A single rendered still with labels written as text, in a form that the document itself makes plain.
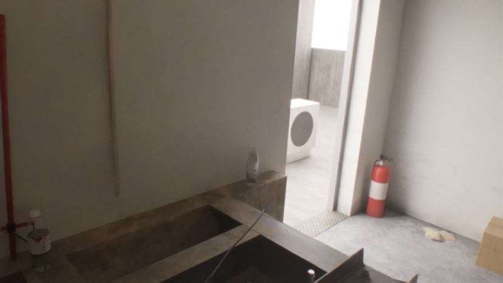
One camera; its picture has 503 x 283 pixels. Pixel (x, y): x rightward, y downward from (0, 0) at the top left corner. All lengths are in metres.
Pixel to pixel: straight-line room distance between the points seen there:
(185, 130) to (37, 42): 0.69
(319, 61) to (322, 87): 0.56
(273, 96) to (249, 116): 0.20
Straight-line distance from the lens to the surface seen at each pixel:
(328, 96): 7.97
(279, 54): 2.04
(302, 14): 7.76
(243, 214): 1.67
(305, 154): 4.54
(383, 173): 3.14
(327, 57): 7.97
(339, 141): 3.04
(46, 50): 1.39
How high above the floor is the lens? 1.45
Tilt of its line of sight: 17 degrees down
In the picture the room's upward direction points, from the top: 3 degrees clockwise
